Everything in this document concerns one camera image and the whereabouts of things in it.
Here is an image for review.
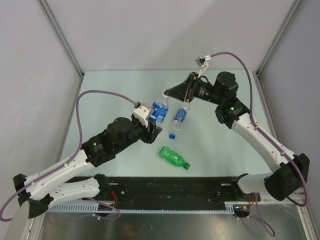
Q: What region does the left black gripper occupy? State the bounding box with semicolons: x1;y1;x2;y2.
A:
115;111;163;153

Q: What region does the purple cable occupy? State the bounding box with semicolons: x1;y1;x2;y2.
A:
0;90;140;223
209;51;311;207

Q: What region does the right aluminium frame post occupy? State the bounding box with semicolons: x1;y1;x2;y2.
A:
258;0;305;73

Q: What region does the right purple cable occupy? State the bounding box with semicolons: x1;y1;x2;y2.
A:
209;51;311;207

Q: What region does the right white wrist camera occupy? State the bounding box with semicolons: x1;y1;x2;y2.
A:
195;55;211;78

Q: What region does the grey slotted cable duct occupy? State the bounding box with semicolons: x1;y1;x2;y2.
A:
46;201;251;215

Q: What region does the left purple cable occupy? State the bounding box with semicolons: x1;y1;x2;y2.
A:
0;90;140;223

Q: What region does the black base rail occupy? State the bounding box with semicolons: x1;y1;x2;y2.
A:
107;176;256;212

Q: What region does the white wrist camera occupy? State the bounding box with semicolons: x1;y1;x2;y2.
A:
133;102;153;128
195;55;211;78

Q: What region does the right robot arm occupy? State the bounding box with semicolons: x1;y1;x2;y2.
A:
164;71;310;201

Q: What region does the blue label bottle white cap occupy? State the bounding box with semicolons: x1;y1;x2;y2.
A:
148;90;169;125

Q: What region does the aluminium frame post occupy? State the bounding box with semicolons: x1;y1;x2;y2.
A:
37;0;85;77
258;0;305;73

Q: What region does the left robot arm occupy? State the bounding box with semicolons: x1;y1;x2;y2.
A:
13;117;162;219

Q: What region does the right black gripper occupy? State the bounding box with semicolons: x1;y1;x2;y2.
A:
165;72;224;106

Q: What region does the green plastic bottle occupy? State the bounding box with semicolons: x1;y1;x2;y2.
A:
158;146;191;170

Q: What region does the left aluminium frame post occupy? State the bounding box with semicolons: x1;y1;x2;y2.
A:
37;0;85;77

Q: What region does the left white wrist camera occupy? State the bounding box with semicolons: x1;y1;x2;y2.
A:
133;102;153;128

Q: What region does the clear bottle blue cap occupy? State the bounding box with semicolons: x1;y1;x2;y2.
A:
168;101;191;140

